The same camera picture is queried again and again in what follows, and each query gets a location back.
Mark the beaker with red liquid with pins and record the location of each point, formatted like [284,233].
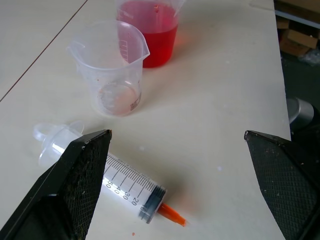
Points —
[155,37]

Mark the clear measuring beaker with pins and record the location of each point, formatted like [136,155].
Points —
[112,72]

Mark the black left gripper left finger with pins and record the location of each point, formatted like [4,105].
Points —
[75,180]

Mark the brown cardboard box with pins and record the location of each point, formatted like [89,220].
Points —
[297,40]

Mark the clear syringe with orange tip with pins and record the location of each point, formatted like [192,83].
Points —
[130,182]

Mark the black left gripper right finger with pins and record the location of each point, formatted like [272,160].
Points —
[285,180]

